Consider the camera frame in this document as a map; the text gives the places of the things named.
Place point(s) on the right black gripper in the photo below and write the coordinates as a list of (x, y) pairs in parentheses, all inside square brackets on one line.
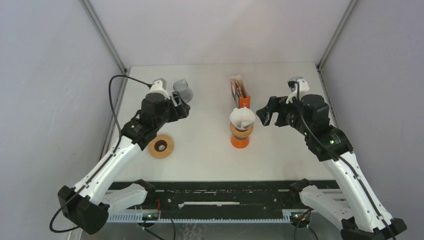
[(275, 104)]

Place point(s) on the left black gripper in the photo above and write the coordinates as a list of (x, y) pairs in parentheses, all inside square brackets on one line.
[(179, 112)]

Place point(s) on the grey glass carafe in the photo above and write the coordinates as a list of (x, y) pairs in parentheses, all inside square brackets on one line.
[(182, 88)]

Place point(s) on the white paper coffee filter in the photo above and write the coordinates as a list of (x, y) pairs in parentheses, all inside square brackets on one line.
[(241, 118)]

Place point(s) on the orange glass carafe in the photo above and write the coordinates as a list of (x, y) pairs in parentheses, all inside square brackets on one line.
[(239, 142)]

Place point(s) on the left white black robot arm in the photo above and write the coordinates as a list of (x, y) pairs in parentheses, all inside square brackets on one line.
[(87, 204)]

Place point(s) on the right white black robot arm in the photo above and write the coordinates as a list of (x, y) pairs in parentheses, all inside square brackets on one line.
[(365, 218)]

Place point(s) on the orange coffee filter box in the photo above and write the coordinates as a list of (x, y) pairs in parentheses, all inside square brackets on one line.
[(239, 92)]

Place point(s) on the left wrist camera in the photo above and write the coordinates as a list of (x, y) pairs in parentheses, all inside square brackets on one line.
[(159, 86)]

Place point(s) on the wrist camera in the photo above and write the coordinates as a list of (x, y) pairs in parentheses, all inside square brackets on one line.
[(298, 87), (159, 86)]

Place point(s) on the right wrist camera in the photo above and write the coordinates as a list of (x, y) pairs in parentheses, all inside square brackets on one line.
[(298, 87)]

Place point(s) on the white cable duct strip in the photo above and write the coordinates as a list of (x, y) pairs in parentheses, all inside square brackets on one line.
[(154, 217)]

